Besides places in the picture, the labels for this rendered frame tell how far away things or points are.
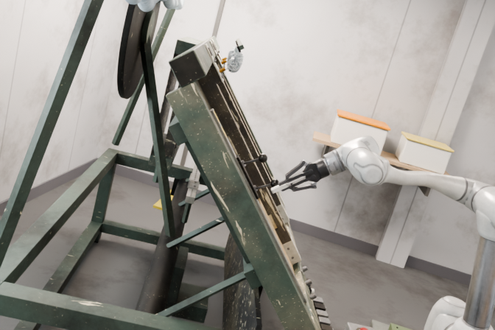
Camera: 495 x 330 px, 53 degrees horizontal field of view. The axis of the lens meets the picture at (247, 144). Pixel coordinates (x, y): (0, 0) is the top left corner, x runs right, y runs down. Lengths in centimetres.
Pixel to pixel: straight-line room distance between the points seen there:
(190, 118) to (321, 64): 366
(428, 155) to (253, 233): 330
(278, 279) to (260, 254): 13
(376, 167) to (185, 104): 69
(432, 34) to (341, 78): 98
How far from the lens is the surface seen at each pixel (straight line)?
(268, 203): 249
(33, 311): 216
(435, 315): 245
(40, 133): 189
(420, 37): 539
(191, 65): 173
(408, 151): 495
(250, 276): 202
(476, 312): 224
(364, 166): 178
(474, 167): 565
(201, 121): 175
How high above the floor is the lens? 197
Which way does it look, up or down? 13 degrees down
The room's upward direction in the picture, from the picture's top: 15 degrees clockwise
